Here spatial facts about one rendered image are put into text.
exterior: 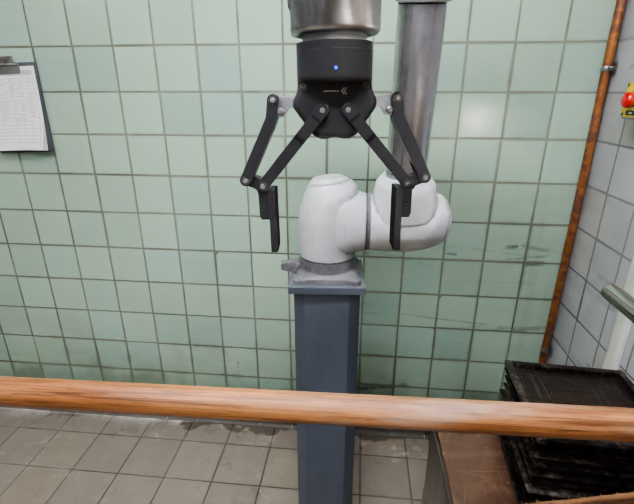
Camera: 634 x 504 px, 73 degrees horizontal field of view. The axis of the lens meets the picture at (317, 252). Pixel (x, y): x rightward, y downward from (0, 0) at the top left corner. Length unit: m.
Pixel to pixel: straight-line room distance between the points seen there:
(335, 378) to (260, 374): 0.81
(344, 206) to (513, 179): 0.80
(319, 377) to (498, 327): 0.90
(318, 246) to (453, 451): 0.66
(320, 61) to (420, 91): 0.61
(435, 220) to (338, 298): 0.32
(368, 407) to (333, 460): 1.06
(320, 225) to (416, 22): 0.49
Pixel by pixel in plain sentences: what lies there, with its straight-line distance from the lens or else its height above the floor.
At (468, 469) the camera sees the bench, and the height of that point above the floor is 0.58.
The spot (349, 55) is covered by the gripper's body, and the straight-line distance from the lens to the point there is 0.43.
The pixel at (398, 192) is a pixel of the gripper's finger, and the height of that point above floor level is 1.38.
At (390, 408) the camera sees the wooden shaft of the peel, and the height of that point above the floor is 1.20.
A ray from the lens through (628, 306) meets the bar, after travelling 0.82.
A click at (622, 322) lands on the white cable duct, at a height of 0.85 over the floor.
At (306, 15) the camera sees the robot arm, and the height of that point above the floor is 1.54.
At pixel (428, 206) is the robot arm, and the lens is 1.08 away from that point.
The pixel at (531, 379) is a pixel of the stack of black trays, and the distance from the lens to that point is 1.24.
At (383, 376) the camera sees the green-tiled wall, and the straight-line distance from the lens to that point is 1.98.
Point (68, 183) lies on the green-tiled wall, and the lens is 2.00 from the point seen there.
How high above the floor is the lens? 1.48
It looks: 21 degrees down
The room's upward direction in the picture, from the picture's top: straight up
